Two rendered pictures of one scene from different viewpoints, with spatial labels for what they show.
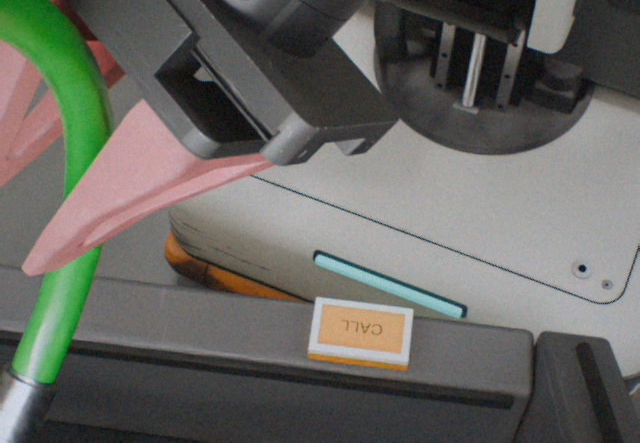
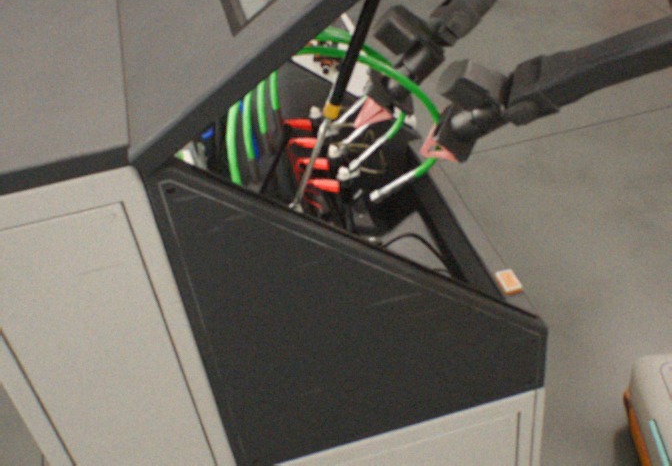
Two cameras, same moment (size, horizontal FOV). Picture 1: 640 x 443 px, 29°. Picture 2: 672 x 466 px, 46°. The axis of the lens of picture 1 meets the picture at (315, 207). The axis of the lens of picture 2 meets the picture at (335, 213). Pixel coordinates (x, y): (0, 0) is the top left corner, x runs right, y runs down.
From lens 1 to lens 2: 1.09 m
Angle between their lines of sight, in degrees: 51
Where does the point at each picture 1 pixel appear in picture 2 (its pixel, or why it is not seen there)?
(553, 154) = not seen: outside the picture
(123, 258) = (619, 390)
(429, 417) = not seen: hidden behind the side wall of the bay
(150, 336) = (479, 250)
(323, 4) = (458, 130)
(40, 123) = not seen: hidden behind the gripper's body
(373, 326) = (510, 281)
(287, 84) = (444, 134)
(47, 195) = (623, 352)
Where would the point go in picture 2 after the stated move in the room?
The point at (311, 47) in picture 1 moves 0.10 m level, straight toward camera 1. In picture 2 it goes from (457, 137) to (400, 156)
